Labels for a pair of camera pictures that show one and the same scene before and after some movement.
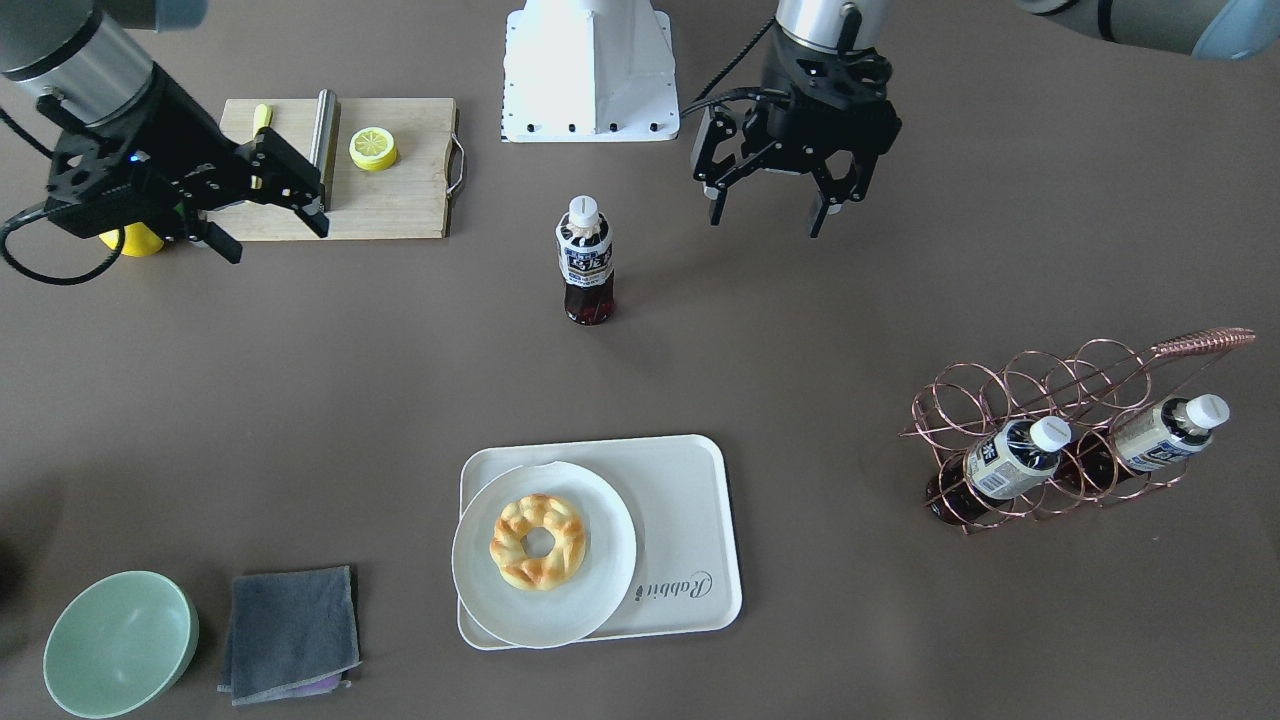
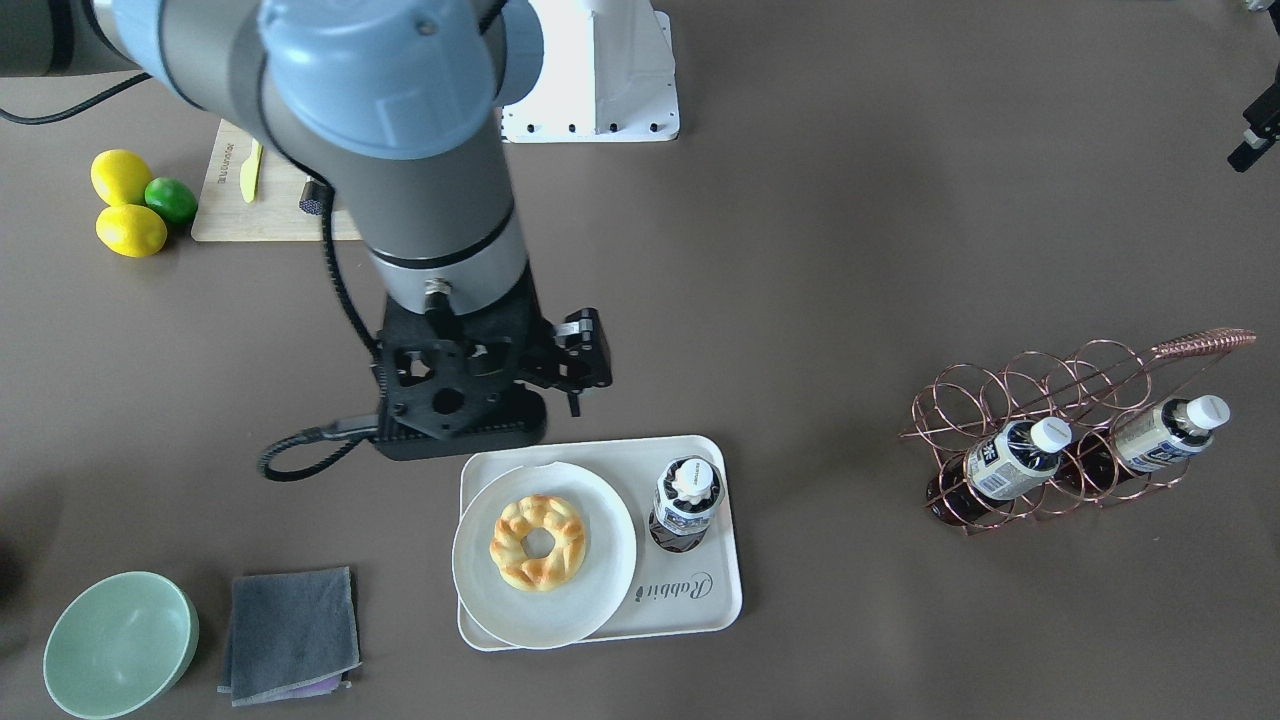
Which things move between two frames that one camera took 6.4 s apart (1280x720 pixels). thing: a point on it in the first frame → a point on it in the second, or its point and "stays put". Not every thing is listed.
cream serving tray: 677,492 stays put
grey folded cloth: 291,634 stays put
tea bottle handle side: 1168,430 stays put
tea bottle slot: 584,239 → 687,488
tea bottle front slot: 1008,462 stays put
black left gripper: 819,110 → 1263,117
